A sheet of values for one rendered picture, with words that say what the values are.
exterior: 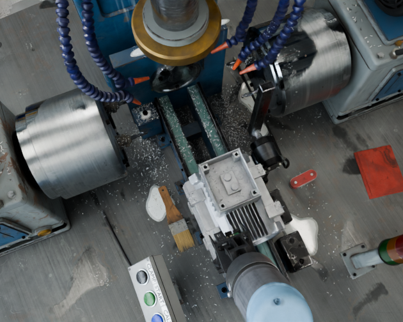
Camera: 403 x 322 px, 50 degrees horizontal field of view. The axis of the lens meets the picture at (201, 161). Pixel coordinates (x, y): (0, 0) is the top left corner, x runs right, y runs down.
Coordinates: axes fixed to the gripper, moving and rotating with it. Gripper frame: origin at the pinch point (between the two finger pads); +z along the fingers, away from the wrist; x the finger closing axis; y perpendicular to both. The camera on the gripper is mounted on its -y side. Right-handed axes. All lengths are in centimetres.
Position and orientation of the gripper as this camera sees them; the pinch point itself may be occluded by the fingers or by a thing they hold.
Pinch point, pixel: (225, 244)
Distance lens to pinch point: 97.6
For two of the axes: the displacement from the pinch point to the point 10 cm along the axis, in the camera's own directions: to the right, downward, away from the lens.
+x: -9.2, 3.6, -1.1
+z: -1.9, -1.8, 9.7
